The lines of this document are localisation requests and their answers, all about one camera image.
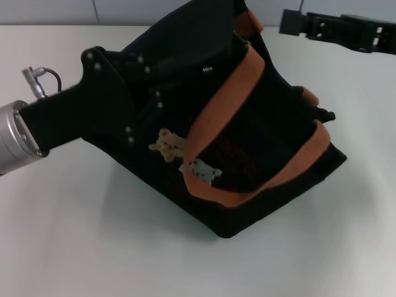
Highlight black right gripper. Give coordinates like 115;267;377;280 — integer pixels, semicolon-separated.
279;9;396;56

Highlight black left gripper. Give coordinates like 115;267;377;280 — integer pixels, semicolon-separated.
19;46;176;153

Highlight black food bag brown straps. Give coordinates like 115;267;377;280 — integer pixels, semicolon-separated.
82;0;348;239

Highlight silver plug with black cable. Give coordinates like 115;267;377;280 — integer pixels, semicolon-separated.
21;66;62;100

